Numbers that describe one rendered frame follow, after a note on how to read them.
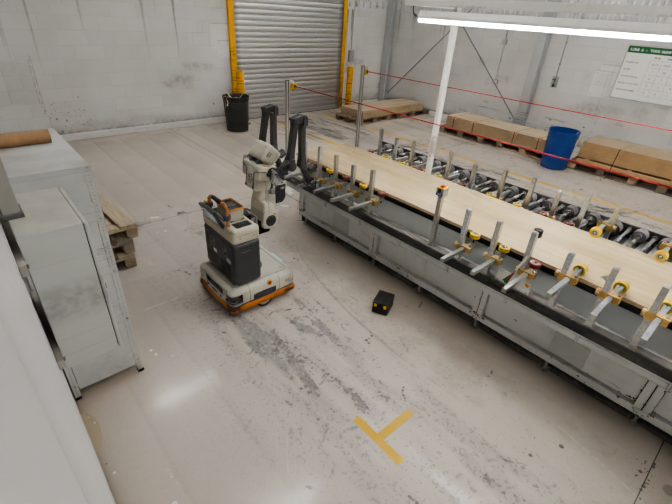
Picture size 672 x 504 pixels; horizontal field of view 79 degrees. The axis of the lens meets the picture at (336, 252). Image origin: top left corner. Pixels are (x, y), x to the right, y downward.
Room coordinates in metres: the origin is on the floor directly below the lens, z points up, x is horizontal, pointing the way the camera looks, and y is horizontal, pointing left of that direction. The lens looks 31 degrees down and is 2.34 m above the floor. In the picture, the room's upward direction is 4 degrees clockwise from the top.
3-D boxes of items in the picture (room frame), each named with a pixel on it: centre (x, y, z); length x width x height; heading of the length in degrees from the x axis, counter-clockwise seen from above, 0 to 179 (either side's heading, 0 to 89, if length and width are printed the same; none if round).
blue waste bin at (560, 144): (7.69, -4.07, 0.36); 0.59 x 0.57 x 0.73; 133
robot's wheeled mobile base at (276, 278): (3.11, 0.82, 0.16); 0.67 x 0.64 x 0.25; 133
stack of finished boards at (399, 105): (11.15, -1.01, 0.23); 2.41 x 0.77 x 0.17; 135
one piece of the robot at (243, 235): (3.05, 0.88, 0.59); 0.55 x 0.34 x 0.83; 43
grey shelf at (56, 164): (2.24, 1.81, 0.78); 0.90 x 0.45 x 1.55; 43
